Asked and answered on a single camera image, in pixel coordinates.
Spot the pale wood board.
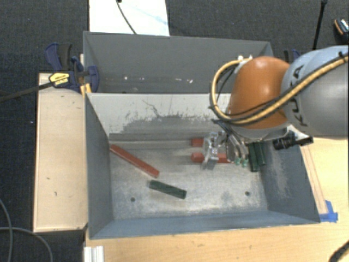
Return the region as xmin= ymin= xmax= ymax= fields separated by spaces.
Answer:
xmin=32 ymin=73 xmax=88 ymax=233

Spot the grey metal bin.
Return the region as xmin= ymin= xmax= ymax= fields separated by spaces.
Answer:
xmin=82 ymin=31 xmax=321 ymax=240

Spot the black cylinder on white bracket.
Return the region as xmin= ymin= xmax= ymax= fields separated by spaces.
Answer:
xmin=272 ymin=130 xmax=314 ymax=151

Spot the dark green flat block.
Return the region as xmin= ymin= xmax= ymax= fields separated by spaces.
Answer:
xmin=257 ymin=141 xmax=267 ymax=167
xmin=248 ymin=142 xmax=260 ymax=172
xmin=148 ymin=180 xmax=188 ymax=200

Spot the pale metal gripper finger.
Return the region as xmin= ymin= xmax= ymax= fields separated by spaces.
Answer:
xmin=201 ymin=156 xmax=219 ymax=171
xmin=203 ymin=135 xmax=213 ymax=158

